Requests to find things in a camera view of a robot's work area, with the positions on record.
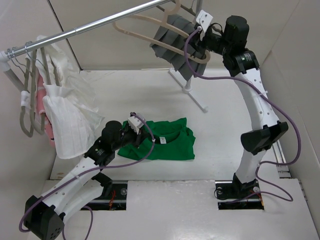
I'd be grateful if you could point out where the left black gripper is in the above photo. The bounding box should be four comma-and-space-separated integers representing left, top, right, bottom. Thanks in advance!
112, 124, 149, 151

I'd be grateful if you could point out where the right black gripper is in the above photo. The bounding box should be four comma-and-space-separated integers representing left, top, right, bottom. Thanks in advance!
183, 27, 231, 57

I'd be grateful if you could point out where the green t-shirt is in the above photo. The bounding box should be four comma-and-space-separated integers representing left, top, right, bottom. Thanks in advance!
118, 117, 196, 161

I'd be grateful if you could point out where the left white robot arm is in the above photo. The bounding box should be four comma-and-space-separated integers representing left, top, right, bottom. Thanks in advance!
18, 114, 154, 240

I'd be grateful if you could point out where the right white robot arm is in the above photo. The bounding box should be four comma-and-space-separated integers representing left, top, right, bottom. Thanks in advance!
199, 15, 289, 200

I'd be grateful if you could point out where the grey hanger with skirt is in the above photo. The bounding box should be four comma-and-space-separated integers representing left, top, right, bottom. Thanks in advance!
156, 0, 197, 17

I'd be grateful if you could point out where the grey pleated skirt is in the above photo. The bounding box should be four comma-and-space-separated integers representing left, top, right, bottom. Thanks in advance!
149, 14, 207, 81

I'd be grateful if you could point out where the white garment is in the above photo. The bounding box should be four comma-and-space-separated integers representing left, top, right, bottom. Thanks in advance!
36, 43, 104, 159

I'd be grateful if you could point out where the pink garment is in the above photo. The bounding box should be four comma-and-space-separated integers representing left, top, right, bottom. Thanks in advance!
36, 75, 55, 147

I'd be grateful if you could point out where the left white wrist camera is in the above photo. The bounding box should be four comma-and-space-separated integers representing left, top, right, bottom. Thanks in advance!
127, 113, 145, 135

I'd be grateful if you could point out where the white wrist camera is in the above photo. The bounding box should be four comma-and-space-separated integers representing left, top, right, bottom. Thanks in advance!
127, 113, 145, 135
195, 9, 213, 32

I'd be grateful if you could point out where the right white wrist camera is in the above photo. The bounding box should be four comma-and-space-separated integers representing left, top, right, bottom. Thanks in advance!
195, 9, 213, 32

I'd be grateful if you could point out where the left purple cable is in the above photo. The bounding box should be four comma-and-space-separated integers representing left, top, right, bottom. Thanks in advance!
18, 112, 156, 240

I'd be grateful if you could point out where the purple cable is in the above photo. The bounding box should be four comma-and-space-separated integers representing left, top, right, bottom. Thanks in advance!
18, 112, 156, 240
183, 27, 302, 202

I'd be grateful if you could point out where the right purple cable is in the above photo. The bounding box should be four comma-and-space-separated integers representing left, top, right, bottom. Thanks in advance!
183, 27, 302, 202

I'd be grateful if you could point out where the silver clothes rail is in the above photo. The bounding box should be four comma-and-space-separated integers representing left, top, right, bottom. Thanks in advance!
0, 0, 170, 62

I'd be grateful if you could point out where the white rack left post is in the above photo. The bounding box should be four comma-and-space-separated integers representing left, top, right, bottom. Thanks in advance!
0, 51, 24, 92

